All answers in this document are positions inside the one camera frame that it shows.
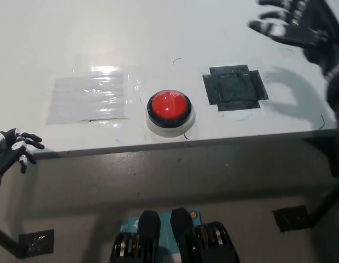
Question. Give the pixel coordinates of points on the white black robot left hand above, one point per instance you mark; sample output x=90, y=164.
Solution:
x=17, y=143

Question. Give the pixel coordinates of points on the black metal table leg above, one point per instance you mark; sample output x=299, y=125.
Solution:
x=324, y=200
x=5, y=241

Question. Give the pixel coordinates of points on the black tape square patch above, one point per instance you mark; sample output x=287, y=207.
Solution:
x=235, y=88

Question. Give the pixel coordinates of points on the black floor tape patch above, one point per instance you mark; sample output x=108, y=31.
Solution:
x=36, y=243
x=293, y=217

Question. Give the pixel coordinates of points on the red dome push button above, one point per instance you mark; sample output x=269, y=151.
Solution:
x=169, y=106

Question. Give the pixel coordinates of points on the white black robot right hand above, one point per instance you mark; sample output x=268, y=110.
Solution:
x=304, y=27

